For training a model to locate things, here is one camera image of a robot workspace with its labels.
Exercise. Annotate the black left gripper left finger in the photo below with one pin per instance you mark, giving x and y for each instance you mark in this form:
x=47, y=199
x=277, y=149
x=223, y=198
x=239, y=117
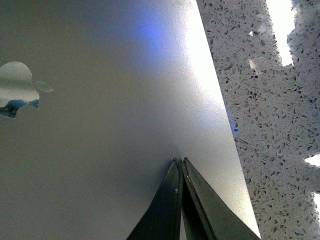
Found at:
x=162, y=220

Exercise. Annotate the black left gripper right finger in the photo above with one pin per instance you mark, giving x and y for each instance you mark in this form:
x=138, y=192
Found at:
x=207, y=215

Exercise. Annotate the grey laptop with black screen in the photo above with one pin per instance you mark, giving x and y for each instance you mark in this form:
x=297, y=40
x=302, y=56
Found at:
x=96, y=99

